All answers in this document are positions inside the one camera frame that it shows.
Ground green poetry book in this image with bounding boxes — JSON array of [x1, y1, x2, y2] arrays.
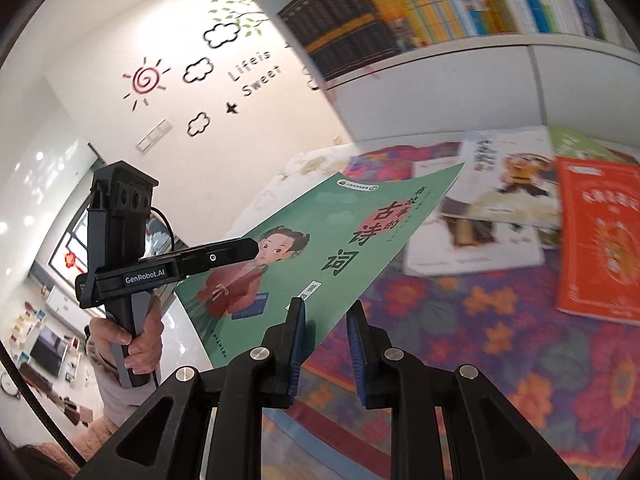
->
[[176, 165, 462, 367]]

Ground red Pinocchio book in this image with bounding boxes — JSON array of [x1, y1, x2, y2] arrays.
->
[[556, 157, 640, 325]]

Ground person's pink sleeve forearm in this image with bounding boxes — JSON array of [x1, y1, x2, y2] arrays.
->
[[14, 339, 151, 480]]

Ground row of shelved books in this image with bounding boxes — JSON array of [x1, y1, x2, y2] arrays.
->
[[279, 0, 624, 80]]

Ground person's left hand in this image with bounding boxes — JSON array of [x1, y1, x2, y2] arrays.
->
[[89, 296, 164, 375]]

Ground floral woven tablecloth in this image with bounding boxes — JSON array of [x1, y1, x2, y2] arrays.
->
[[259, 142, 640, 480]]

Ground white wisdom stories book one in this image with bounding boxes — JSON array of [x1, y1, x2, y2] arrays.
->
[[401, 159, 547, 276]]

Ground white monkey mythology book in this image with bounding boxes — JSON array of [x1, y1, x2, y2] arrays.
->
[[440, 126, 562, 230]]

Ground light green illustrated book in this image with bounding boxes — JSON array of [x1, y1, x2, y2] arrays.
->
[[548, 126, 625, 162]]

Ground white bookshelf cabinet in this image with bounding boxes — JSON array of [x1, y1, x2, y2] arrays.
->
[[255, 0, 639, 145]]

